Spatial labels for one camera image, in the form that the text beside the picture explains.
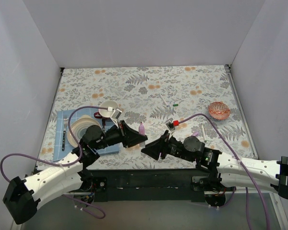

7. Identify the pink highlighter pen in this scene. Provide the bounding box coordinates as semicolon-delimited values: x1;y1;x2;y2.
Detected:
138;122;145;148

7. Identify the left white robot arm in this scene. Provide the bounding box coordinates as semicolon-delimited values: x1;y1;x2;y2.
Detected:
3;120;148;225

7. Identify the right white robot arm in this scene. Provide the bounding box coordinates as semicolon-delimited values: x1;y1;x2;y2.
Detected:
141;131;288;200

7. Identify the white pen green tip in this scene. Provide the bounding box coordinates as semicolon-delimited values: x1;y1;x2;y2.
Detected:
201;124;207;143

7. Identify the white and red mug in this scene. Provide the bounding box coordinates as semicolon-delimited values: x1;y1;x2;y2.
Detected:
94;101;119;119

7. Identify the beige ringed plate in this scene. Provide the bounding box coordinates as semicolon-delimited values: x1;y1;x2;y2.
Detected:
67;115;101;147

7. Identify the floral tablecloth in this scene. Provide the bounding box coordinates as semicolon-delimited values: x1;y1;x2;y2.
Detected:
39;65;258;161

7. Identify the silver fork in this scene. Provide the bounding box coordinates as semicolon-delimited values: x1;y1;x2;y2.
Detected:
61;116;69;151

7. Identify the blue checked placemat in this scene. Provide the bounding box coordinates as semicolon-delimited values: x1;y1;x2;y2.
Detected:
53;108;120;161

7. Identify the red patterned bowl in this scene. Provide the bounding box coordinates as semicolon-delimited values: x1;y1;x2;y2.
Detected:
208;102;230;120

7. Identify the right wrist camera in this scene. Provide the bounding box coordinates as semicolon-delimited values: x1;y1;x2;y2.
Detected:
166;120;179;132

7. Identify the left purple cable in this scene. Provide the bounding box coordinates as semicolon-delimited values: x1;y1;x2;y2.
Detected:
0;105;106;219

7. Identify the purple cable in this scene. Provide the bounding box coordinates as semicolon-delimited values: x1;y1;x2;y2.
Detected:
179;113;271;230
0;105;106;219

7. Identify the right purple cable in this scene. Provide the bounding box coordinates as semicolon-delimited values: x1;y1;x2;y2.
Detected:
179;113;271;230

